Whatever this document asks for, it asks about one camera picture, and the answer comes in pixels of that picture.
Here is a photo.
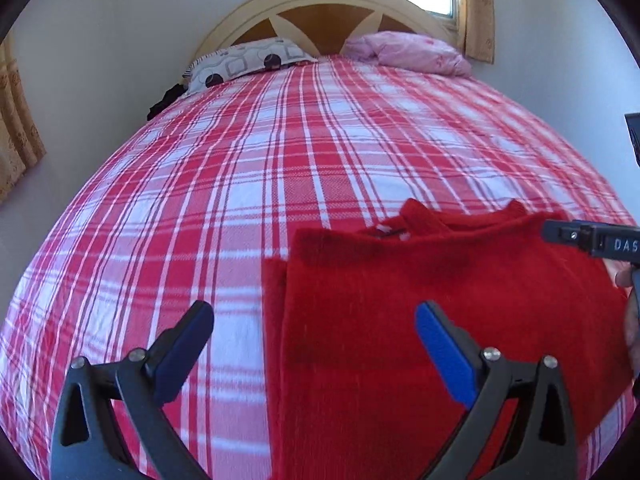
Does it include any red plaid bedspread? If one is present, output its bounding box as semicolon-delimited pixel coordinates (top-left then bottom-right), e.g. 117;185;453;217
0;55;637;480

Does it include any grey patterned pillow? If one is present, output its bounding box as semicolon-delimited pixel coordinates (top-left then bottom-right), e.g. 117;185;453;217
181;36;319;96

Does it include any cream wooden headboard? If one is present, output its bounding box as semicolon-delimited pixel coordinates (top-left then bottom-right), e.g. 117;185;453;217
192;0;458;61

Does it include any pink pillow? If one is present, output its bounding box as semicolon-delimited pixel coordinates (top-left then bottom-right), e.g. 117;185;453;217
341;31;473;78

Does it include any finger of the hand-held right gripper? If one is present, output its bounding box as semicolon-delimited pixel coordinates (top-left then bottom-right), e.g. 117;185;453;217
541;219;597;257

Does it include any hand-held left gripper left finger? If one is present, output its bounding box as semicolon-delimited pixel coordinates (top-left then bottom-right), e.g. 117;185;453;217
50;300;215;480

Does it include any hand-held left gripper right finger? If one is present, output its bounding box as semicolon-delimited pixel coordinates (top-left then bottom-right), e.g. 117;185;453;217
415;301;578;480

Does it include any dark grey panel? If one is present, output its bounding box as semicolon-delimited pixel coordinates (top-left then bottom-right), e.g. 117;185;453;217
625;113;640;166

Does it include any dark cloth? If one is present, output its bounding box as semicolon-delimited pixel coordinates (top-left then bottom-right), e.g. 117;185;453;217
146;82;187;121

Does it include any red embroidered sweater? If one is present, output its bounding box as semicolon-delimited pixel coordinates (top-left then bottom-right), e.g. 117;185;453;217
261;198;635;480

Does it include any beige floral curtain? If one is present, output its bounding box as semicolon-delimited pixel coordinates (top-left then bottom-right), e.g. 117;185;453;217
455;0;496;65
0;35;47;206

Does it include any person's right hand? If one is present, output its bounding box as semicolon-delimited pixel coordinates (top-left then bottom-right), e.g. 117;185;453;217
603;259;638;361

